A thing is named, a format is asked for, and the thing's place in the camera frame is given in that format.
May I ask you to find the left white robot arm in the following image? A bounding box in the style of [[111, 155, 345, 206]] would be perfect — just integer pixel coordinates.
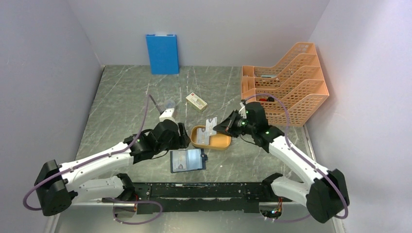
[[34, 120, 190, 216]]

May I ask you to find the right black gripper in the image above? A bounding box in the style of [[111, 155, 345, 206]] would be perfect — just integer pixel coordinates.
[[213, 109, 256, 138]]

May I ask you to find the stack of grey VIP cards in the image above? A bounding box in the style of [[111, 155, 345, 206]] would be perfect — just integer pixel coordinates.
[[195, 127, 210, 145]]

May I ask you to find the purple cable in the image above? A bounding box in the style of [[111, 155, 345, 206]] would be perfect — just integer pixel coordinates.
[[22, 94, 165, 211], [241, 94, 349, 220]]

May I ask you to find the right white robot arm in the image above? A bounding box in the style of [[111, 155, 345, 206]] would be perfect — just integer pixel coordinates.
[[213, 102, 350, 223]]

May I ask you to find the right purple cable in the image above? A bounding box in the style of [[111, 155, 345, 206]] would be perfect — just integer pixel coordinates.
[[241, 94, 349, 220]]

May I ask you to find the blue leather card holder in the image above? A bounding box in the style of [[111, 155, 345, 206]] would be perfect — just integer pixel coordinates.
[[170, 149, 208, 173]]

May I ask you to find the small clear plastic cup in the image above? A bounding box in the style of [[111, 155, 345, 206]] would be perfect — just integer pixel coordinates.
[[164, 99, 176, 109]]

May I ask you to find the orange oval tray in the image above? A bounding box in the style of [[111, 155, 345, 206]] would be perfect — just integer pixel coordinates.
[[190, 125, 231, 150]]

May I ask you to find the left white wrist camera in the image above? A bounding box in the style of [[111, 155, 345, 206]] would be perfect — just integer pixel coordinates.
[[159, 108, 176, 123]]

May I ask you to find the orange mesh file organizer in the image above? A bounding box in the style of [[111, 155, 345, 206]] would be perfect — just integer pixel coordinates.
[[240, 42, 329, 127]]

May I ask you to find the grey VIP card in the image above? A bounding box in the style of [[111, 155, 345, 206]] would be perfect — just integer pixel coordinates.
[[205, 116, 217, 137], [171, 150, 188, 172]]

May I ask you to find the small green white box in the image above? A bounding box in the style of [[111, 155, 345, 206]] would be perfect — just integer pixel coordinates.
[[186, 92, 208, 112]]

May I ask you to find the blue rectangular box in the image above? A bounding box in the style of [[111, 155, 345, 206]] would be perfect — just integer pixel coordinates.
[[145, 34, 179, 75]]

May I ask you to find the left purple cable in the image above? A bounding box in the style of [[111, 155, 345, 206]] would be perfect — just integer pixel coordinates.
[[22, 94, 165, 211]]

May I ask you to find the red black item in organizer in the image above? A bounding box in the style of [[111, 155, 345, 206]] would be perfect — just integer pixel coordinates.
[[258, 96, 275, 102]]

